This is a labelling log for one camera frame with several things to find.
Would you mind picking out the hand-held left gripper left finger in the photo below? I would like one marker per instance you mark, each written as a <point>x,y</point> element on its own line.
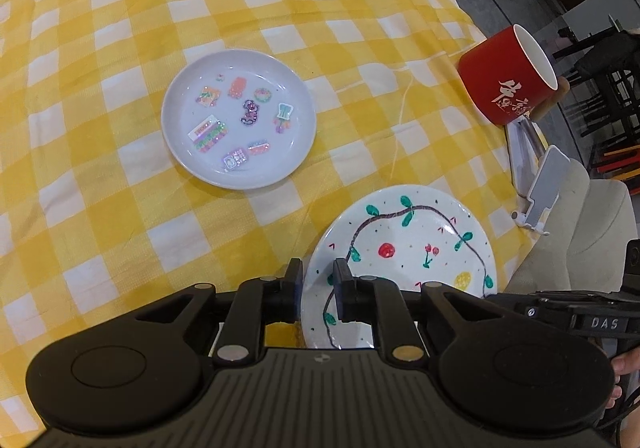
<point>298,289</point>

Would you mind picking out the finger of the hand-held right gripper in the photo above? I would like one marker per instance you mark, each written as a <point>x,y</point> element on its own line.
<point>542,314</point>

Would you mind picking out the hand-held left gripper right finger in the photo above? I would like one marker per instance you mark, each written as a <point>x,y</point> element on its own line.
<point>341,295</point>

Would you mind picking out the white plate with painted vine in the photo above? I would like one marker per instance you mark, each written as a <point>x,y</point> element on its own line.
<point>415,238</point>

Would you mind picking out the person's right hand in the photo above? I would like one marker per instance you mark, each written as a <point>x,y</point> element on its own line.
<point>627,363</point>

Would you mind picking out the beige cushion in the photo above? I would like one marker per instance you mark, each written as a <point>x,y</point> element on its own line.
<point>590,238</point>

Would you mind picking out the white phone stand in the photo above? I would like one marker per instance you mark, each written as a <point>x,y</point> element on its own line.
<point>547,183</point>

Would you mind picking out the white plate with stickers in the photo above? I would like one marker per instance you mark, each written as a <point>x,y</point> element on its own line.
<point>240,117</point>

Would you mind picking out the black chair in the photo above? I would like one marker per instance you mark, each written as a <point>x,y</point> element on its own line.
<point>605,92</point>

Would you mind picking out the red mug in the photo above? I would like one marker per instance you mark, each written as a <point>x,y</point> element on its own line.
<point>500,77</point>

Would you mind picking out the yellow checked tablecloth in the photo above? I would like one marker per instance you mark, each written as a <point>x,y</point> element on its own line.
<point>100,127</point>

